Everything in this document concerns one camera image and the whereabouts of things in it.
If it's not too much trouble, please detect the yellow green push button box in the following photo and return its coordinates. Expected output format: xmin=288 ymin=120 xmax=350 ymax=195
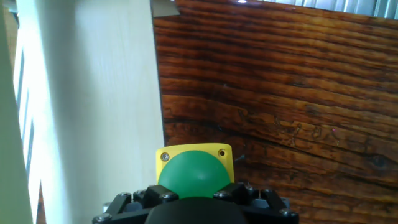
xmin=155 ymin=142 xmax=236 ymax=200

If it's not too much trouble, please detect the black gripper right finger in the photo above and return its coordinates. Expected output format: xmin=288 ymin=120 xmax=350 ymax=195
xmin=212 ymin=182 xmax=300 ymax=224

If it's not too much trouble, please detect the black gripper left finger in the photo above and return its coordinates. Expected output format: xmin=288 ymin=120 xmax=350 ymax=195
xmin=91 ymin=184 xmax=180 ymax=224

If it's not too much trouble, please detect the wood grain table mat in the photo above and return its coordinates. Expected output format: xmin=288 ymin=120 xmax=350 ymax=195
xmin=35 ymin=0 xmax=398 ymax=224

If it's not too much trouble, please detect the white shelf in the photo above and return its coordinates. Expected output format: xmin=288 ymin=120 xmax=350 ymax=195
xmin=0 ymin=0 xmax=181 ymax=224

